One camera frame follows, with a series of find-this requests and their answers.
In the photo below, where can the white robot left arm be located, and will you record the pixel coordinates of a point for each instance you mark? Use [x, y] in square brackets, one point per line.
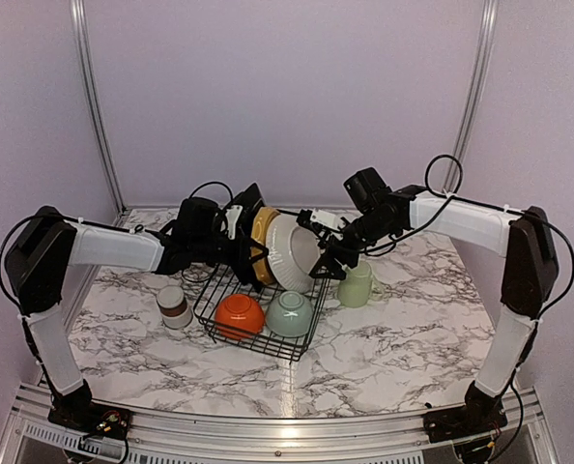
[38, 253]

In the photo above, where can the round brown rim floral plate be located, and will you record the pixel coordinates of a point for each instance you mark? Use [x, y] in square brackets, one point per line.
[293, 252]

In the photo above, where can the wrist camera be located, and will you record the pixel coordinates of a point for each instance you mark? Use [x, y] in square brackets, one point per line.
[201, 218]
[317, 220]

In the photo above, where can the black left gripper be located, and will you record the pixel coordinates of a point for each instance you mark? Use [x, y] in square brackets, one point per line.
[243, 257]

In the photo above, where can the light green mug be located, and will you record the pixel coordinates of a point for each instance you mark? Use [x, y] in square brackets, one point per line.
[360, 287]

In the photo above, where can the yellow polka dot plate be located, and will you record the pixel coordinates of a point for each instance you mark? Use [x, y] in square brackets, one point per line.
[260, 227]

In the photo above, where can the light green ceramic bowl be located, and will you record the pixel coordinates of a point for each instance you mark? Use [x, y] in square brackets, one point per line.
[289, 314]

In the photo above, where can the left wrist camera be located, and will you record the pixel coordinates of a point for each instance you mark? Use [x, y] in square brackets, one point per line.
[201, 218]

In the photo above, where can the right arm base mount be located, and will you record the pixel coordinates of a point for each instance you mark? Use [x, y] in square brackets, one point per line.
[479, 413]

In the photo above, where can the aluminium frame rail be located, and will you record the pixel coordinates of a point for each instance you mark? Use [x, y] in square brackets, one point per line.
[168, 437]

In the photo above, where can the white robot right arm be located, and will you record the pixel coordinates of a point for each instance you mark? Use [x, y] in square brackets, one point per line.
[520, 238]

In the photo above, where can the brown grey metal-lined cup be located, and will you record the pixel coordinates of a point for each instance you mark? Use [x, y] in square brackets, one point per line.
[173, 307]

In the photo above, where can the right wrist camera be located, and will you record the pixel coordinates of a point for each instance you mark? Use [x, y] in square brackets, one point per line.
[317, 220]

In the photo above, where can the white square floral plate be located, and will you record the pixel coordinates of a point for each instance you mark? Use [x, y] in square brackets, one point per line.
[252, 200]

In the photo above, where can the white ceramic bowl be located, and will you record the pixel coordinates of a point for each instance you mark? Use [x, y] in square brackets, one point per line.
[239, 316]

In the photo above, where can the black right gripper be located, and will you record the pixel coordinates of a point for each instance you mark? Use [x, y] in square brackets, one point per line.
[328, 258]

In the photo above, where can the black wire dish rack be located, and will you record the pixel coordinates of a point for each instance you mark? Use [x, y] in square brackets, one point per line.
[223, 283]

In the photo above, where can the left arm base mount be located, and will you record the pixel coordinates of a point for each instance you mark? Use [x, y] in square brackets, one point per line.
[78, 411]

